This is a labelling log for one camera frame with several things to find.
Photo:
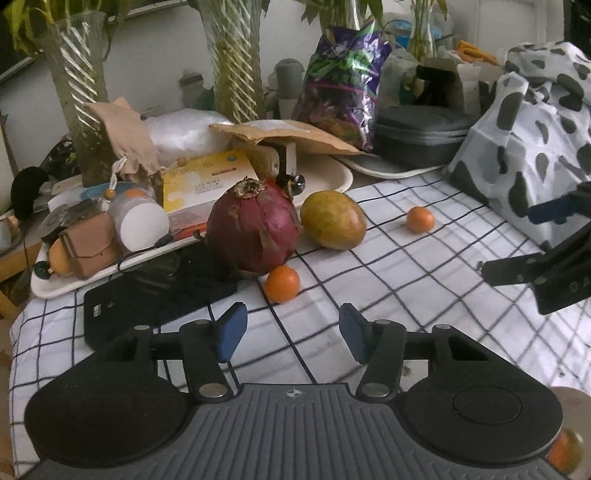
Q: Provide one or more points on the purple snack bag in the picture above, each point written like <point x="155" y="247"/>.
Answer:
<point x="344" y="87"/>

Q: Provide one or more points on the grey round lid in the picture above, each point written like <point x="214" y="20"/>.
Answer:
<point x="54" y="222"/>

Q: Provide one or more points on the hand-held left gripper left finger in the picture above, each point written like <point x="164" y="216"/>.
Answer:
<point x="231" y="330"/>

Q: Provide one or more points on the white serving tray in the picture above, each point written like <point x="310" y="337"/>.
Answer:
<point x="55" y="288"/>

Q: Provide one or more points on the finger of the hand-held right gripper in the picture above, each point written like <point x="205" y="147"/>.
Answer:
<point x="551" y="212"/>
<point x="512" y="270"/>

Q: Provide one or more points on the black flat electronic device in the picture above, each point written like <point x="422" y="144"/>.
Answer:
<point x="152" y="295"/>

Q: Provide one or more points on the small orange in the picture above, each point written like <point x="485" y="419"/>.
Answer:
<point x="420" y="219"/>
<point x="282" y="285"/>

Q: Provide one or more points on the brown leather pouch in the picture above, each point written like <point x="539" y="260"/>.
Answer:
<point x="90" y="244"/>

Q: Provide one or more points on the cow print blanket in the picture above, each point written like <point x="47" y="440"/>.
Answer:
<point x="512" y="152"/>

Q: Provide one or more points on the white plastic bag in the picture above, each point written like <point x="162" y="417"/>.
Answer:
<point x="184" y="134"/>

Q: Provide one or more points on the brown paper envelope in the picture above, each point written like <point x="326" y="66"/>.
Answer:
<point x="295" y="136"/>

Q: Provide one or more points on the blue plastic container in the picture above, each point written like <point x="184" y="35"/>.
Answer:
<point x="399" y="34"/>

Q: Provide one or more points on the white plastic jar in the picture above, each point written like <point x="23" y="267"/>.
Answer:
<point x="141" y="224"/>

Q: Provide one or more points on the yellow-green mango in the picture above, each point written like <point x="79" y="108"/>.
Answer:
<point x="332" y="220"/>

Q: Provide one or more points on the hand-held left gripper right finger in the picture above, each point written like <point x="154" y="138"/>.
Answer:
<point x="353" y="332"/>

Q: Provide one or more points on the narrow glass vase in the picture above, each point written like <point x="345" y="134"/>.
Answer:
<point x="425" y="32"/>

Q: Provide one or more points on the black fuzzy object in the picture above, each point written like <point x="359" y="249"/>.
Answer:
<point x="27" y="191"/>

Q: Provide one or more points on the orange packet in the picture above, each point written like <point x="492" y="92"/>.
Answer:
<point x="475" y="50"/>

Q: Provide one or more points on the large orange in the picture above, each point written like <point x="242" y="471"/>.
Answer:
<point x="563" y="453"/>

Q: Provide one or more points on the red dragon fruit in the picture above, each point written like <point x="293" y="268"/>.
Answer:
<point x="251" y="230"/>

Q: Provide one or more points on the checkered white tablecloth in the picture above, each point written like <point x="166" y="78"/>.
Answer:
<point x="415" y="286"/>

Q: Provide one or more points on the spiral glass vase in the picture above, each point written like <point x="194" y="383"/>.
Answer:
<point x="235" y="60"/>
<point x="76" y="101"/>

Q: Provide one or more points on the yellow cardboard box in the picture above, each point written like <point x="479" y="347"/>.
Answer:
<point x="207" y="182"/>

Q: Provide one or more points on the wooden side table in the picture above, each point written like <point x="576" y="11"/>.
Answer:
<point x="14" y="267"/>

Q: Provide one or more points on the grey bottle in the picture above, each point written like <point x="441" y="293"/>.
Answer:
<point x="290" y="76"/>
<point x="190" y="87"/>

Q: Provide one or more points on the black zip case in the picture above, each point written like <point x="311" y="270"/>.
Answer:
<point x="420" y="136"/>

